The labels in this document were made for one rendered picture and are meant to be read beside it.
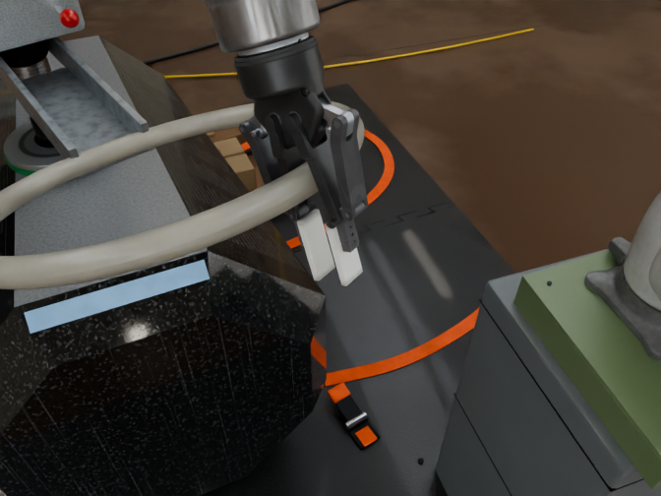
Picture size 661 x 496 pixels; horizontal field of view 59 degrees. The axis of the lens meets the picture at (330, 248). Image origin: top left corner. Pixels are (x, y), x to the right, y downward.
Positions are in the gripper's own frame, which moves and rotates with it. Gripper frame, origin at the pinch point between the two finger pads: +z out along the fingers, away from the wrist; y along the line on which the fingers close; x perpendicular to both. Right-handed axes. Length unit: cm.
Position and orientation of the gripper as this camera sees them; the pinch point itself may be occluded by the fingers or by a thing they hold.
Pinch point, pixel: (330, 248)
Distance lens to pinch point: 59.1
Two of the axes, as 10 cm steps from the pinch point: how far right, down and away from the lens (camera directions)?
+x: -6.0, 4.8, -6.4
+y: -7.6, -1.0, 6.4
